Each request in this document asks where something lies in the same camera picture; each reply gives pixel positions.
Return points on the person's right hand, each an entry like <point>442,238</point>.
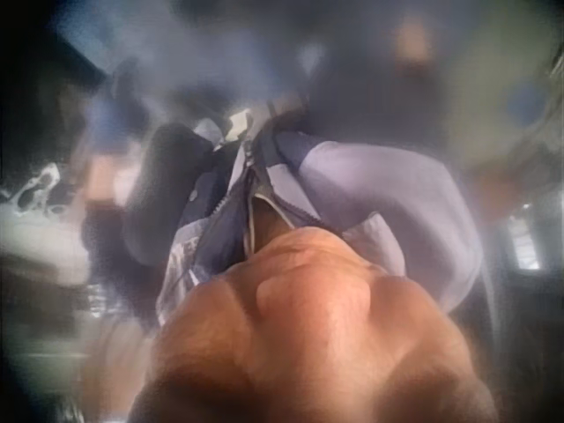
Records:
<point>413,40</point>

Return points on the white black patterned object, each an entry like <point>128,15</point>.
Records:
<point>35,194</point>

